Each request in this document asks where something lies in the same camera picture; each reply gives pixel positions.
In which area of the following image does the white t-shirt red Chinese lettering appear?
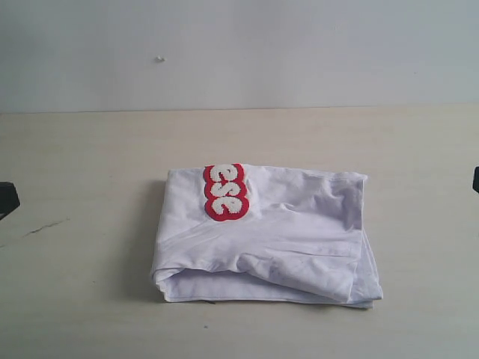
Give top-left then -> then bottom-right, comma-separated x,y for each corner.
151,163 -> 383,308

